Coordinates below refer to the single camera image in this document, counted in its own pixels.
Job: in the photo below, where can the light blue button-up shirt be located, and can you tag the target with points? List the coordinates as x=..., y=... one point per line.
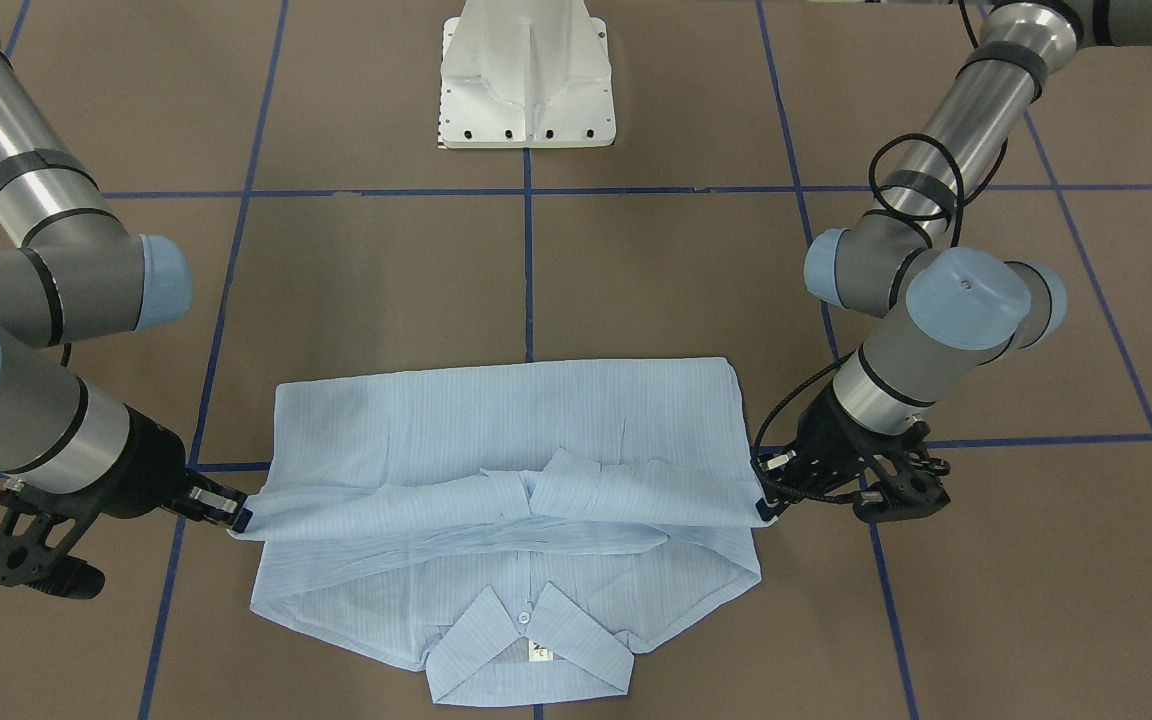
x=518, y=534

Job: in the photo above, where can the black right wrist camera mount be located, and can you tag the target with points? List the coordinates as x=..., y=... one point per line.
x=37, y=535

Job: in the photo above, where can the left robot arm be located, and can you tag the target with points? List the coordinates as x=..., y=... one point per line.
x=942, y=309

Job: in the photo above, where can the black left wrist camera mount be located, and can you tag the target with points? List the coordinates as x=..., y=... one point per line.
x=907, y=478

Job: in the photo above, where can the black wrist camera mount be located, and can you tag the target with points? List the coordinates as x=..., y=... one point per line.
x=37, y=535
x=907, y=478

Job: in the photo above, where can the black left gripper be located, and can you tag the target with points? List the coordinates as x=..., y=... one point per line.
x=829, y=436

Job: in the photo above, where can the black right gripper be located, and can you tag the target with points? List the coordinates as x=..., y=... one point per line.
x=149, y=462

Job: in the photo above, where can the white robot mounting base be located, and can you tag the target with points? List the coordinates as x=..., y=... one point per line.
x=526, y=75

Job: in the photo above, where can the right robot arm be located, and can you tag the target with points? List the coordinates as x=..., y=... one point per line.
x=75, y=273

